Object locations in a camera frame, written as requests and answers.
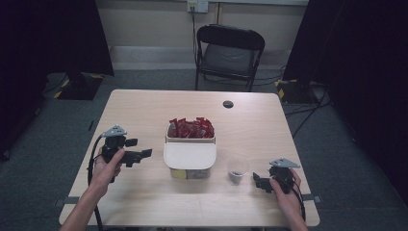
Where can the black stand base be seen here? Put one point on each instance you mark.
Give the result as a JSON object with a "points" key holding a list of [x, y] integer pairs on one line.
{"points": [[296, 91], [80, 86]]}

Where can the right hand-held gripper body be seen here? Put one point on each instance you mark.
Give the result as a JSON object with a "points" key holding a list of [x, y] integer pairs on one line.
{"points": [[284, 174]]}

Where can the black folding chair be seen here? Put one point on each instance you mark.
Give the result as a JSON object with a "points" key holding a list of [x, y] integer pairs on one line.
{"points": [[229, 57]]}

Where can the white lidded storage box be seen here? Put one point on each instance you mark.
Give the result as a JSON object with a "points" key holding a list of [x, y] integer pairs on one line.
{"points": [[190, 155]]}

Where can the dark curtain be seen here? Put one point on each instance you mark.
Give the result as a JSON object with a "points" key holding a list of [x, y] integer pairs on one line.
{"points": [[41, 48], [362, 64]]}

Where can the person's left hand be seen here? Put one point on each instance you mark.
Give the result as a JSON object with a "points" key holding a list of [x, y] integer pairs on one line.
{"points": [[106, 174]]}

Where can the white wall socket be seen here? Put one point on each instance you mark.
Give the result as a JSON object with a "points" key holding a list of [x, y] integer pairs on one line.
{"points": [[198, 5]]}

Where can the dark granules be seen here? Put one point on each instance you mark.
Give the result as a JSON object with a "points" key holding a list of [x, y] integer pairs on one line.
{"points": [[235, 175]]}

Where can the person's right hand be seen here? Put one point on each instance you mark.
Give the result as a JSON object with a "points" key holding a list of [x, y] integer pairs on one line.
{"points": [[288, 202]]}

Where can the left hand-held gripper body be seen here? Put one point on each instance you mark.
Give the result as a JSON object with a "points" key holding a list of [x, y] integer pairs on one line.
{"points": [[114, 144]]}

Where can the bunch of red packets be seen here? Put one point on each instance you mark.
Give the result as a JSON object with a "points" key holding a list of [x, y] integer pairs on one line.
{"points": [[191, 128]]}

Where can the clear plastic cup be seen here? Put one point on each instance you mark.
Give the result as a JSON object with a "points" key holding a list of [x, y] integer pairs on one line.
{"points": [[238, 168]]}

